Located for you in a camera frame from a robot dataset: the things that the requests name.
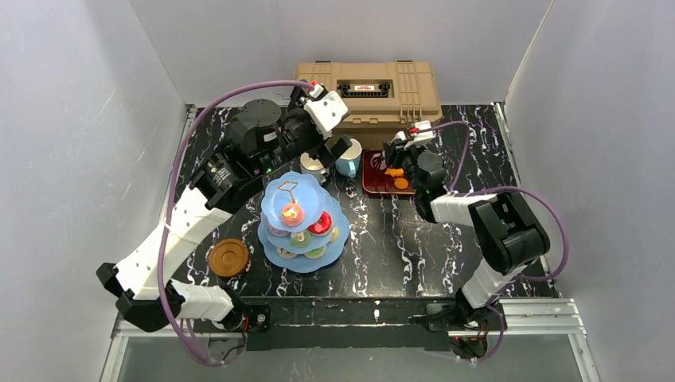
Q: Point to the red serving tray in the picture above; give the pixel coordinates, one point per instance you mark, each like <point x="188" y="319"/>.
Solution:
<point x="376" y="183"/>

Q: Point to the purple frosted donut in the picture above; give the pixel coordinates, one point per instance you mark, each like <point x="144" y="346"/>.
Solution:
<point x="277" y="232"/>

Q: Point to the light blue mug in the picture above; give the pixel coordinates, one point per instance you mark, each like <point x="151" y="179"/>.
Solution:
<point x="348" y="164"/>

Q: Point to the tan plastic toolbox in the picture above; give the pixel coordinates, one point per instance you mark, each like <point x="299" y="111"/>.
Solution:
<point x="383" y="98"/>

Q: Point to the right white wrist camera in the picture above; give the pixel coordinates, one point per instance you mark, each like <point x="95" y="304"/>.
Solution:
<point x="420" y="134"/>

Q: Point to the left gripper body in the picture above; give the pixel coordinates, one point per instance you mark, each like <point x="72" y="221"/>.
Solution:
<point x="321" y="141"/>

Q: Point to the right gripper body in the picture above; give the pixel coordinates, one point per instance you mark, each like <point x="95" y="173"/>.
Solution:
<point x="398" y="153"/>

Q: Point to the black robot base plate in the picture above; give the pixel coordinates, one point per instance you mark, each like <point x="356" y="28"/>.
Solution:
<point x="435" y="324"/>

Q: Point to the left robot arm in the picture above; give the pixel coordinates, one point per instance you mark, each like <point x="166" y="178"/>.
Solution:
<point x="259" y="139"/>

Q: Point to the chocolate sprinkle donut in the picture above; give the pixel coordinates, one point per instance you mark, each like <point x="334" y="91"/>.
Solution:
<point x="285" y="254"/>

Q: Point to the white mug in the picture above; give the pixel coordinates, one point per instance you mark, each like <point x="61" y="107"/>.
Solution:
<point x="313" y="167"/>

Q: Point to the green kiwi tart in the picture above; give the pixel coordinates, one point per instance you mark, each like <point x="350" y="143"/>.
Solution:
<point x="301" y="239"/>

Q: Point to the aluminium frame rail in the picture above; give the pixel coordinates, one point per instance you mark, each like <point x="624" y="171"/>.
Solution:
<point x="522" y="315"/>

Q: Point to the orange pastry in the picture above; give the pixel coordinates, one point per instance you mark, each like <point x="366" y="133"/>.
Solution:
<point x="394" y="173"/>

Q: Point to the pink round pastry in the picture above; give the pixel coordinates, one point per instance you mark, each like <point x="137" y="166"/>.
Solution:
<point x="292" y="214"/>

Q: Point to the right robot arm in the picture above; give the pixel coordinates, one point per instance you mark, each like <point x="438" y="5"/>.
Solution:
<point x="509" y="235"/>

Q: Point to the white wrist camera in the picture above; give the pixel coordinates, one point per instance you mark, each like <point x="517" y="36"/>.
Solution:
<point x="326" y="109"/>
<point x="420" y="134"/>

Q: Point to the green frosted donut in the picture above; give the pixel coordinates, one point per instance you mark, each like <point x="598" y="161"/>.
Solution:
<point x="316" y="253"/>

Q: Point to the blue three-tier cake stand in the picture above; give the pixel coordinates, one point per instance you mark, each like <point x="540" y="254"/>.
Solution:
<point x="305" y="190"/>

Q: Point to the brown wooden coaster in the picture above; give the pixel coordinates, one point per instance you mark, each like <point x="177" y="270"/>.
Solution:
<point x="229" y="258"/>

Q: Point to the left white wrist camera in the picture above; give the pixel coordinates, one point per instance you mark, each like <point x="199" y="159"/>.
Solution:
<point x="326" y="109"/>

